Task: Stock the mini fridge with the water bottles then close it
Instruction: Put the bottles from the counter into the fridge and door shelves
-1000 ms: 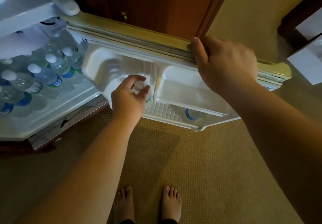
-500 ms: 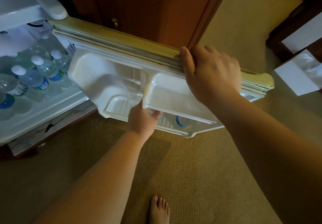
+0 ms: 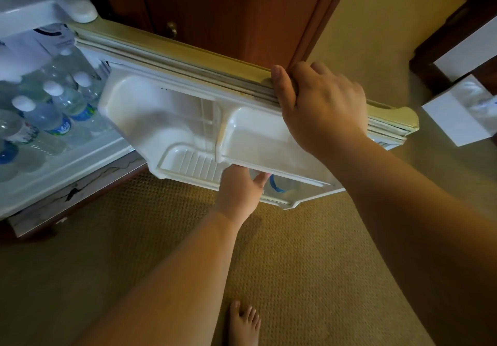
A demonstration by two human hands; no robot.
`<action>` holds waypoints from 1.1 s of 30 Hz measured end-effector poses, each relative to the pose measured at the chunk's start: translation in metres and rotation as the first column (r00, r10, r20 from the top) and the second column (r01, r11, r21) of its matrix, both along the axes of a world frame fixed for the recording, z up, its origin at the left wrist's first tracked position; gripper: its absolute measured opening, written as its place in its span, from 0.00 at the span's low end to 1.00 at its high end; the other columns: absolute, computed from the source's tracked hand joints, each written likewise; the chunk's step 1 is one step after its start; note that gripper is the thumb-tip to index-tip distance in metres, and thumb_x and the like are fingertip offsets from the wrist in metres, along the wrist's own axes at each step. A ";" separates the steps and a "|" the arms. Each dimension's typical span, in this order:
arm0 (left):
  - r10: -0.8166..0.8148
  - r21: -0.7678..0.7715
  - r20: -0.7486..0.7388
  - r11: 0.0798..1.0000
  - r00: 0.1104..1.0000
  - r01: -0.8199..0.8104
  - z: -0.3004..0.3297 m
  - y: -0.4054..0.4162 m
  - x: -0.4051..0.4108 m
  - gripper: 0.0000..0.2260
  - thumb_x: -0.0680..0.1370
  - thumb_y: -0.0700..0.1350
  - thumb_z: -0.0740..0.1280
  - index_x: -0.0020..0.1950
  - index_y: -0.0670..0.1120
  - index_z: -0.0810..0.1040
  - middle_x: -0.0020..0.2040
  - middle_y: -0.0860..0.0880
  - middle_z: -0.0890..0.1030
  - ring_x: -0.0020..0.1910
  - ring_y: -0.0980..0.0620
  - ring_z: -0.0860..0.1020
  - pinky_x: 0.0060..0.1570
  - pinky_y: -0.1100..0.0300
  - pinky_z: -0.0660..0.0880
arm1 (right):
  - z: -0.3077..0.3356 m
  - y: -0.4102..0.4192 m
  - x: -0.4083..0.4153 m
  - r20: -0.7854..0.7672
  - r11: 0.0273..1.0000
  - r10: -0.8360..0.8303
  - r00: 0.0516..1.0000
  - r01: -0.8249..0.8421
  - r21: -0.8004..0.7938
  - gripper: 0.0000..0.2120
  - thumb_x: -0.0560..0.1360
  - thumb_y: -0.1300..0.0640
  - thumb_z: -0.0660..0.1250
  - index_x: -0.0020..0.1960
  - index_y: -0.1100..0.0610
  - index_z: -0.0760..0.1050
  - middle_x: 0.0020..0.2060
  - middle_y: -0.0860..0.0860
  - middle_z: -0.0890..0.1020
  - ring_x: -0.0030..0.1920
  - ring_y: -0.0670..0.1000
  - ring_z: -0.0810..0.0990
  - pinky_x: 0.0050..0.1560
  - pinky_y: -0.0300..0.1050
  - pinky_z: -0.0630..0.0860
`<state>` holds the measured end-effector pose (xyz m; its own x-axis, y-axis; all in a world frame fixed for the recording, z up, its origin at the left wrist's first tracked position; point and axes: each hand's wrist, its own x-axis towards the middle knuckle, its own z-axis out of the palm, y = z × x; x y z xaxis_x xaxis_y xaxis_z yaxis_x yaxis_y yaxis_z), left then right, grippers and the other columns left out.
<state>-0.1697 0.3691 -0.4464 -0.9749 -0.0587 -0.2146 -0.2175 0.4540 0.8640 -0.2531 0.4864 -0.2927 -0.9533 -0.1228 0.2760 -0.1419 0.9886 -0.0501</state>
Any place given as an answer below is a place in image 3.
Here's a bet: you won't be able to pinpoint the person's left hand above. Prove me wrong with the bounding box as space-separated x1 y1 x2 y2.
213 164 272 228

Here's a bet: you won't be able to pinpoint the person's right hand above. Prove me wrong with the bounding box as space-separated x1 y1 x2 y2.
270 61 369 159

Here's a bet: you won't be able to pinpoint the navy label water bottle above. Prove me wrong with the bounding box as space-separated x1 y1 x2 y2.
264 173 300 203

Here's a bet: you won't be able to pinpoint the white mini fridge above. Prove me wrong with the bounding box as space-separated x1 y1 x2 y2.
0 0 420 220

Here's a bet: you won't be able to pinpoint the group of bottles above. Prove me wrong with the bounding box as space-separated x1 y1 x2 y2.
0 46 113 181

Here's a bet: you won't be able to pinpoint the person's left forearm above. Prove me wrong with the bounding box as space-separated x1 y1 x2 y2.
76 211 241 346

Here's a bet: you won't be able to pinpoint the person's right foot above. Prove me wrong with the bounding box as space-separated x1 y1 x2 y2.
228 300 261 346

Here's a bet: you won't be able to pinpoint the dark wooden furniture piece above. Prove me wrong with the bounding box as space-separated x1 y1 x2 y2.
410 0 497 94

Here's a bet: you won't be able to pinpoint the white tissue box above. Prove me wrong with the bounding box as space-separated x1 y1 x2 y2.
421 74 497 147

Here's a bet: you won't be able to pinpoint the white frosted freezer box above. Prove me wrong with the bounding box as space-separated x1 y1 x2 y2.
0 39 51 83

